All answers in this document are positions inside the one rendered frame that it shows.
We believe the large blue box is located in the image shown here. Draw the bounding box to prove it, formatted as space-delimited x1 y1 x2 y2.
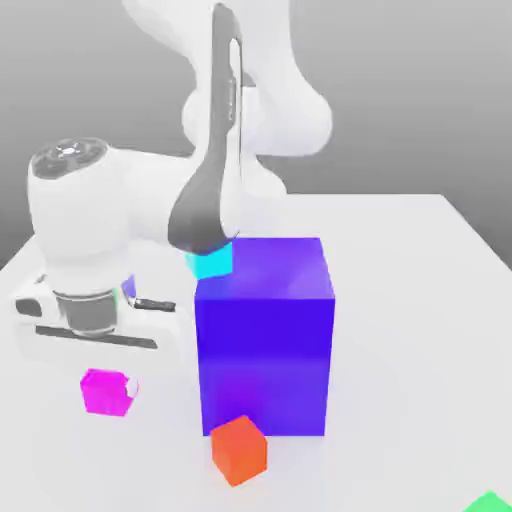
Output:
194 236 336 438

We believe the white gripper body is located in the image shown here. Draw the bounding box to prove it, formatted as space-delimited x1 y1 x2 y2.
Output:
16 310 184 376

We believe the small orange cube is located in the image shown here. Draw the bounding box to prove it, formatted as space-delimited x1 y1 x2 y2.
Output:
210 414 269 489

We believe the small magenta cube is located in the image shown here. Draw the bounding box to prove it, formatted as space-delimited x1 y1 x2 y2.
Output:
79 367 140 418

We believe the small green cube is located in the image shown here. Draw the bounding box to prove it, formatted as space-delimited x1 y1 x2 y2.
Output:
461 490 512 512

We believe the small cyan cube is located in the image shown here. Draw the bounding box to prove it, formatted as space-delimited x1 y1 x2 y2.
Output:
184 239 234 281

